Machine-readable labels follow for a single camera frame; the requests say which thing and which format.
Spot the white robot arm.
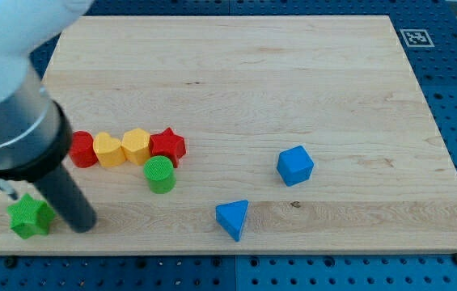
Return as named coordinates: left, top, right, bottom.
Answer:
left=0, top=0, right=96, bottom=233

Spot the green star block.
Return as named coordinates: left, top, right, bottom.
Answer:
left=6, top=193, right=56, bottom=239

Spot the white fiducial marker tag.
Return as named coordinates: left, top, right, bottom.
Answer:
left=400, top=29, right=434, bottom=48

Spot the yellow heart block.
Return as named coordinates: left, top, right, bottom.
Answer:
left=93, top=132, right=126, bottom=167

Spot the green cylinder block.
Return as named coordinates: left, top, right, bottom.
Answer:
left=143, top=155, right=176, bottom=194

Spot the red star block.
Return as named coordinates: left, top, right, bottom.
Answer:
left=149, top=127, right=187, bottom=168

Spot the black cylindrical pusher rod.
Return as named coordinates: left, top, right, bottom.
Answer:
left=33, top=164, right=96, bottom=233

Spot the yellow hexagon block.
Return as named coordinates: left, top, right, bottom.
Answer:
left=121, top=128, right=150, bottom=166

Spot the blue cube block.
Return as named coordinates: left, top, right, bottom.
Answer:
left=277, top=145, right=315, bottom=187

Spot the wooden board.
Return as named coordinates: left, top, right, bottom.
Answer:
left=0, top=15, right=457, bottom=256

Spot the blue triangle block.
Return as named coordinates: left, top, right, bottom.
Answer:
left=215, top=200, right=249, bottom=242

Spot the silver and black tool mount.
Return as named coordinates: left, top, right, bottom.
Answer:
left=0, top=66, right=72, bottom=183

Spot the red cylinder block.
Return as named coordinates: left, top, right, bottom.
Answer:
left=69, top=131, right=98, bottom=168

